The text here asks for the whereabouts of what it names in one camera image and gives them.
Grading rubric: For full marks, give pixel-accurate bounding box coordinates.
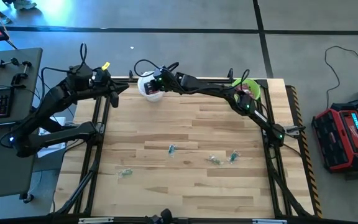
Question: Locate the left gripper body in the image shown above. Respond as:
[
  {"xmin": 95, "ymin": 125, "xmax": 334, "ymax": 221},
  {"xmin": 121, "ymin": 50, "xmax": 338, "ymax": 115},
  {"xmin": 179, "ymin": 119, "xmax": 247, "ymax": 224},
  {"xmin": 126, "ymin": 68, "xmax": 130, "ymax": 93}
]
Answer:
[{"xmin": 90, "ymin": 70, "xmax": 117, "ymax": 94}]

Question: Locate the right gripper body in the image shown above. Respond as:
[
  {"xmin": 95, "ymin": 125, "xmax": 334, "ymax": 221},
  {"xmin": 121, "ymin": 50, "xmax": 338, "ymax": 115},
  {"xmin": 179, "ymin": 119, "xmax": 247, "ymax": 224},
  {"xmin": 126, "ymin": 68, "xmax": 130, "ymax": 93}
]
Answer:
[{"xmin": 152, "ymin": 65, "xmax": 180, "ymax": 93}]

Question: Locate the purple Skittles candy pack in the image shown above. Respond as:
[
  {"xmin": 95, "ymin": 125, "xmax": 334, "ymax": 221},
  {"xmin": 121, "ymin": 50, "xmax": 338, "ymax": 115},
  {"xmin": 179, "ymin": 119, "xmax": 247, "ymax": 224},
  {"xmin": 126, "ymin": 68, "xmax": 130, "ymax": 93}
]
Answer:
[{"xmin": 236, "ymin": 83, "xmax": 254, "ymax": 94}]

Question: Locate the white plastic halloween bucket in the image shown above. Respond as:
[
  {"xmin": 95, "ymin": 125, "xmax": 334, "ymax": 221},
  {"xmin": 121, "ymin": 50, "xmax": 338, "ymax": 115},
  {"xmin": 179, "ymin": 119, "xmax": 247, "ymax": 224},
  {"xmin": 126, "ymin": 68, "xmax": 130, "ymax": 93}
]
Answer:
[{"xmin": 137, "ymin": 70, "xmax": 165, "ymax": 103}]

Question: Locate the green plastic halloween bucket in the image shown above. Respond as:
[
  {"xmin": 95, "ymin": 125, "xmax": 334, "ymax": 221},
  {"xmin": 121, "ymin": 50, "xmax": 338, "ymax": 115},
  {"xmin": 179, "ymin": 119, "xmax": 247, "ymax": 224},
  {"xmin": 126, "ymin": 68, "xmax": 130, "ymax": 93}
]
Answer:
[{"xmin": 231, "ymin": 77, "xmax": 262, "ymax": 100}]

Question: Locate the white box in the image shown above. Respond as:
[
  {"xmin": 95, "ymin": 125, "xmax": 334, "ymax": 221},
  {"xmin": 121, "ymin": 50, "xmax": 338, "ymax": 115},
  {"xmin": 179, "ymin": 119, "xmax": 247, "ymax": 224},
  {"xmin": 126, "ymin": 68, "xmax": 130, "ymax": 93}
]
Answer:
[{"xmin": 37, "ymin": 116, "xmax": 67, "ymax": 159}]

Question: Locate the black computer mouse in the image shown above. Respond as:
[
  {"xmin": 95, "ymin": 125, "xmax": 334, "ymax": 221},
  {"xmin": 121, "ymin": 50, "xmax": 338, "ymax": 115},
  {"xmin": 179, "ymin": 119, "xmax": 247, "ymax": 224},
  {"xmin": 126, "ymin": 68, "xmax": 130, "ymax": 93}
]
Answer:
[{"xmin": 7, "ymin": 125, "xmax": 25, "ymax": 148}]

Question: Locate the black rounded object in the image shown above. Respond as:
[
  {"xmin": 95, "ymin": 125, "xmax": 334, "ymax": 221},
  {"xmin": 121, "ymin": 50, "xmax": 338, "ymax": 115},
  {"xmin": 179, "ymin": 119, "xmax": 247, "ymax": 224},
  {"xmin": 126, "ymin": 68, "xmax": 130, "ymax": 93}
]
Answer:
[{"xmin": 149, "ymin": 207, "xmax": 174, "ymax": 224}]

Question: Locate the black desk caster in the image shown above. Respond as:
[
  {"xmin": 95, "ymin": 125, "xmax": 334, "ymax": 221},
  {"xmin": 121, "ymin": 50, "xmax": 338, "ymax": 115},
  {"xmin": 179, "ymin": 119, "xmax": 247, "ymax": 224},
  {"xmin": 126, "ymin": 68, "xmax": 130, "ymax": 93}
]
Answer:
[{"xmin": 19, "ymin": 192, "xmax": 35, "ymax": 205}]

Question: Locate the yellow black hazard strip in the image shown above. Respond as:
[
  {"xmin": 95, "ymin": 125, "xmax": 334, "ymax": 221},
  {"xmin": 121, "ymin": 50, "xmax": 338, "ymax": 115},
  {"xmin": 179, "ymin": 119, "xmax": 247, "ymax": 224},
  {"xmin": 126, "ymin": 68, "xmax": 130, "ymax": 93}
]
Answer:
[{"xmin": 286, "ymin": 85, "xmax": 323, "ymax": 218}]

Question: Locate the red black power station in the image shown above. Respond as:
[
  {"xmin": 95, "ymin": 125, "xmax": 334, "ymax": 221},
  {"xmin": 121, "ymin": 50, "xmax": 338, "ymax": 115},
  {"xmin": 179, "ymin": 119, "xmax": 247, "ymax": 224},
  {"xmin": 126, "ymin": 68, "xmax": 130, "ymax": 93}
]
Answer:
[{"xmin": 311, "ymin": 107, "xmax": 358, "ymax": 174}]

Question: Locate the left wrist camera yellow tag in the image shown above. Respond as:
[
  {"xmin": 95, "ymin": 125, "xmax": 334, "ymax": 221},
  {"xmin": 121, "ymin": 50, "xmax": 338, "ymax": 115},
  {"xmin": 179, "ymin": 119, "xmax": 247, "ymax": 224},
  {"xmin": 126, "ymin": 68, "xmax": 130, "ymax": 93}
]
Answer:
[{"xmin": 93, "ymin": 61, "xmax": 111, "ymax": 82}]

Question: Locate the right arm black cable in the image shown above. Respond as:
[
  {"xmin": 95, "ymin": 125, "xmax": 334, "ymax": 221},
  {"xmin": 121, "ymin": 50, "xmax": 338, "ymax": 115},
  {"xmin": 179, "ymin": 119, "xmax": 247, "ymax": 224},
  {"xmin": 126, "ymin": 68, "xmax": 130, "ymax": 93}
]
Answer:
[{"xmin": 134, "ymin": 58, "xmax": 180, "ymax": 78}]

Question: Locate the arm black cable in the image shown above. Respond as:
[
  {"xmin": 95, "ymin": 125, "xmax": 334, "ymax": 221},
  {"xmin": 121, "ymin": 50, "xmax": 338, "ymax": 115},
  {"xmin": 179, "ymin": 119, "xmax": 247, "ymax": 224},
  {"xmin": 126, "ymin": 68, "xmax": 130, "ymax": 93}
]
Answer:
[
  {"xmin": 134, "ymin": 58, "xmax": 180, "ymax": 78},
  {"xmin": 40, "ymin": 42, "xmax": 88, "ymax": 94}
]

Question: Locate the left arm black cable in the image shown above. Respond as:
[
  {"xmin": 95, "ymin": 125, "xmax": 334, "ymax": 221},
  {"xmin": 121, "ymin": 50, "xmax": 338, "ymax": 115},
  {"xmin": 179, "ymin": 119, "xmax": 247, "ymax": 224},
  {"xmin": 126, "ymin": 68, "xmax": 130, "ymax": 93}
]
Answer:
[{"xmin": 40, "ymin": 42, "xmax": 88, "ymax": 94}]

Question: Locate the silver frame hinge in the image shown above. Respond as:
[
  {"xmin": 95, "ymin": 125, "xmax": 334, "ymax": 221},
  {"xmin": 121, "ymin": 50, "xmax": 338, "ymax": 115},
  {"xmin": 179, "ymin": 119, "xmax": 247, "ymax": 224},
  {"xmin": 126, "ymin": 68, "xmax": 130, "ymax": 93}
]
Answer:
[
  {"xmin": 78, "ymin": 217, "xmax": 114, "ymax": 224},
  {"xmin": 252, "ymin": 218, "xmax": 288, "ymax": 224}
]

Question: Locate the thin black floor cable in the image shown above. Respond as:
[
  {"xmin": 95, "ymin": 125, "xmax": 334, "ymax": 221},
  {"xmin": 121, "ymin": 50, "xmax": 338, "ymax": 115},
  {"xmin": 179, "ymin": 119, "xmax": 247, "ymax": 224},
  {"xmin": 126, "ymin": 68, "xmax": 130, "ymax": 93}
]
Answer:
[{"xmin": 323, "ymin": 45, "xmax": 358, "ymax": 101}]

